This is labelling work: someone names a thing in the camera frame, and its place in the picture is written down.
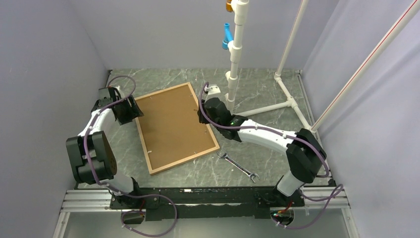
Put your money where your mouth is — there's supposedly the wooden picture frame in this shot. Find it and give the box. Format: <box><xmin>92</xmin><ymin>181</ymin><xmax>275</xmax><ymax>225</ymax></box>
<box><xmin>135</xmin><ymin>82</ymin><xmax>220</xmax><ymax>175</ymax></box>

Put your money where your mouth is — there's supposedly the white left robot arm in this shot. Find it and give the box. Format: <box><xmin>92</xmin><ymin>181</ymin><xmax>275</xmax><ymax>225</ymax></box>
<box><xmin>65</xmin><ymin>86</ymin><xmax>144</xmax><ymax>208</ymax></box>

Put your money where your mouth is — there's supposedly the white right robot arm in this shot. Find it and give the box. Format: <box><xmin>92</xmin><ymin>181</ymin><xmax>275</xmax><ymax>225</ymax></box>
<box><xmin>198</xmin><ymin>98</ymin><xmax>327</xmax><ymax>206</ymax></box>

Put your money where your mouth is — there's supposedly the silver open-end wrench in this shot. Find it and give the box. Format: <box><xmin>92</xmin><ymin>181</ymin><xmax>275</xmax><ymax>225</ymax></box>
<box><xmin>217</xmin><ymin>151</ymin><xmax>260</xmax><ymax>183</ymax></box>

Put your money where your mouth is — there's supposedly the blue pipe fitting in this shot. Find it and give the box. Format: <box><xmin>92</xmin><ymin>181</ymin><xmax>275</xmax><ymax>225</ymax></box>
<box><xmin>222</xmin><ymin>23</ymin><xmax>233</xmax><ymax>50</ymax></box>

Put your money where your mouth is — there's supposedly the white PVC pipe stand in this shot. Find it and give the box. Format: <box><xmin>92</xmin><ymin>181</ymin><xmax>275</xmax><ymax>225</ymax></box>
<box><xmin>240</xmin><ymin>0</ymin><xmax>420</xmax><ymax>128</ymax></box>

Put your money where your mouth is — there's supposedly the orange pipe fitting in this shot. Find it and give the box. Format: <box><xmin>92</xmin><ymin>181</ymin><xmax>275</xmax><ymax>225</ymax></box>
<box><xmin>225</xmin><ymin>0</ymin><xmax>234</xmax><ymax>12</ymax></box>

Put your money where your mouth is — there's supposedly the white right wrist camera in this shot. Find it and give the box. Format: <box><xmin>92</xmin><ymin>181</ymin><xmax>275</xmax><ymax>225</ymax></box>
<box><xmin>205</xmin><ymin>84</ymin><xmax>221</xmax><ymax>99</ymax></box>

